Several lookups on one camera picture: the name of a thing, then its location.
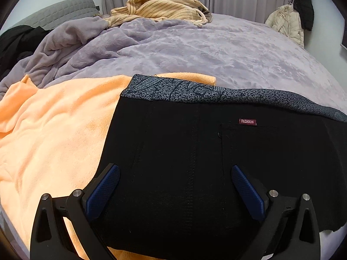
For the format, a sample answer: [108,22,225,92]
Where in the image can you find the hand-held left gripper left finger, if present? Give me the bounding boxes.
[30,163,121,260]

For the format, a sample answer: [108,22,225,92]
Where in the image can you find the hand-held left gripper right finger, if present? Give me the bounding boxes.
[231,165,321,260]

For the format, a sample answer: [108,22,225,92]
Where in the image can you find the black pants with patterned waistband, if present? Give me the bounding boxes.
[91,74,347,260]

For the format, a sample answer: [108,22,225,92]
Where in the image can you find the orange fleece blanket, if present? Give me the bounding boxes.
[0,72,217,260]

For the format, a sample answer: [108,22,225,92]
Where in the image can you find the purple fleece blanket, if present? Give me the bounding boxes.
[0,13,342,260]

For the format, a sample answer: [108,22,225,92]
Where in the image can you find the black cloth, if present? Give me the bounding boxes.
[0,25,51,71]

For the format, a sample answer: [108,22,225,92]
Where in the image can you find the cream puffer jacket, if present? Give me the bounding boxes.
[265,4,304,47]

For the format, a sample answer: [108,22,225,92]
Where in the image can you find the grey quilted headboard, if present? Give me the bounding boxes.
[9,0,99,32]

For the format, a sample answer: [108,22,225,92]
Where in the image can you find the yellow striped garment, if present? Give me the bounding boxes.
[104,0,213,29]

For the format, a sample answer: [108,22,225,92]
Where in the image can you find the black hanging jacket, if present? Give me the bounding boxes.
[291,0,315,31]

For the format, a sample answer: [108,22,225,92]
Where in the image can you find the dark wall screen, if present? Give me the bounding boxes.
[340,19,347,50]

